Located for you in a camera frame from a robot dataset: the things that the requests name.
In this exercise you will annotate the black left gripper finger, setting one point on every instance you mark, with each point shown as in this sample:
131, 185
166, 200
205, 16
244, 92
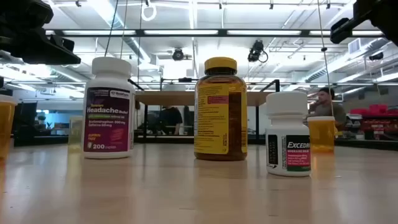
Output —
37, 46

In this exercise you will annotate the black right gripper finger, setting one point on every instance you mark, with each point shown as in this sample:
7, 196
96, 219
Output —
340, 31

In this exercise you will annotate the orange vial with white cap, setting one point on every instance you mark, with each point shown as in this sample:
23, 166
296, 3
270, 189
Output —
323, 133
6, 124

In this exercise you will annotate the small yellow vial white cap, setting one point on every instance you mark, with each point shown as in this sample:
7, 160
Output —
74, 133

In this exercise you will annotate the large white purple-label bottle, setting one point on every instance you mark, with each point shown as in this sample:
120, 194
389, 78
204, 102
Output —
107, 124

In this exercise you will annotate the small white Excedrin bottle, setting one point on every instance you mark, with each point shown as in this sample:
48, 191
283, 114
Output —
286, 124

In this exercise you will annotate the amber bottle with yellow cap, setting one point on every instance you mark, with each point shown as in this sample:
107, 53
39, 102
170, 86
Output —
217, 124

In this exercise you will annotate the wooden shelf with black legs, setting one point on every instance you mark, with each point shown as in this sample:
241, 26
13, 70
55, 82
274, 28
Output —
174, 98

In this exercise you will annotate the black monitor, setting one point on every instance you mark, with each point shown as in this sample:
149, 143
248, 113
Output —
26, 116

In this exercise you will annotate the person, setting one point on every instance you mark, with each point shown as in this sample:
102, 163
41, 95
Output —
171, 119
323, 105

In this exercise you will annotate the rack with red bins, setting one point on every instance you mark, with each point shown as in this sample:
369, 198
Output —
376, 121

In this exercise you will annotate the black overhead light bar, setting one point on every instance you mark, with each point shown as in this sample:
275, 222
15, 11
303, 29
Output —
140, 32

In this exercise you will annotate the black ceiling camera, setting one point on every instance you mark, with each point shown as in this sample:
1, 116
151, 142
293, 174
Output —
256, 51
178, 54

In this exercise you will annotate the black aluminium table frame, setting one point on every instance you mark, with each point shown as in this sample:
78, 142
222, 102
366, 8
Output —
367, 144

